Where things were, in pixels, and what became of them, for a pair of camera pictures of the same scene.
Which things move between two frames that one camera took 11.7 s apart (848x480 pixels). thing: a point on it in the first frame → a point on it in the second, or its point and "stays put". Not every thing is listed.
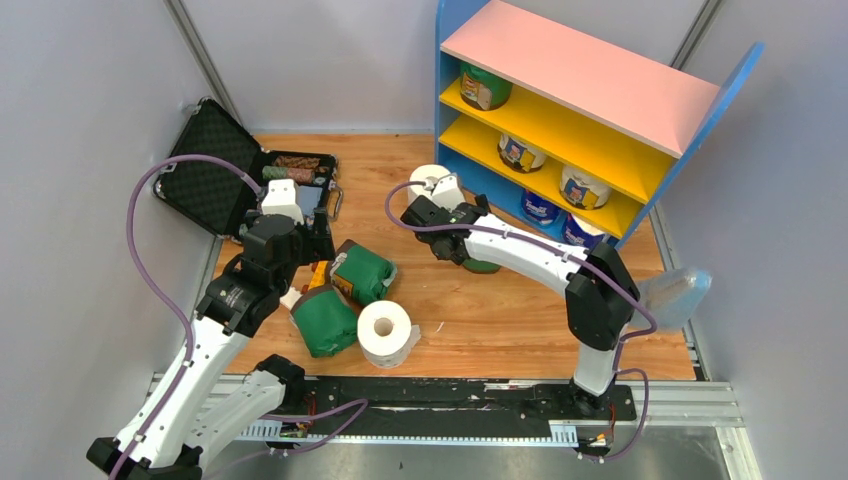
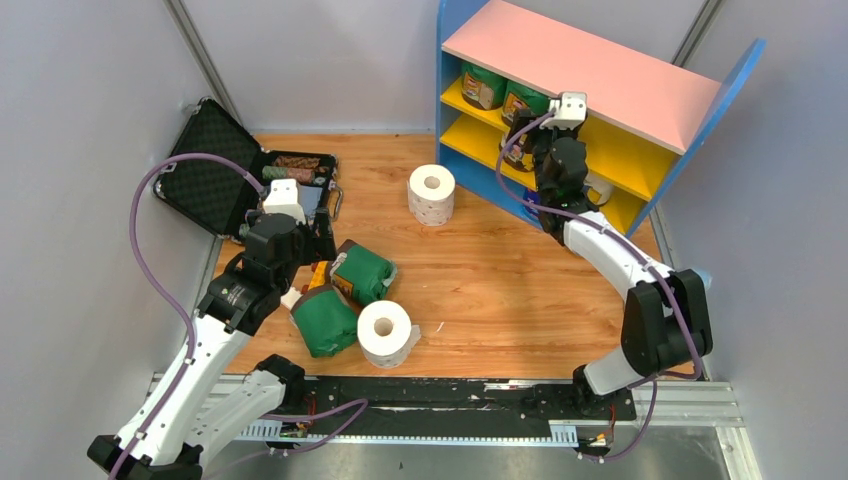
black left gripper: (316, 247) stays put
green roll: (482, 267) → (518, 98)
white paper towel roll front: (386, 335) stays put
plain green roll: (483, 90) stays put
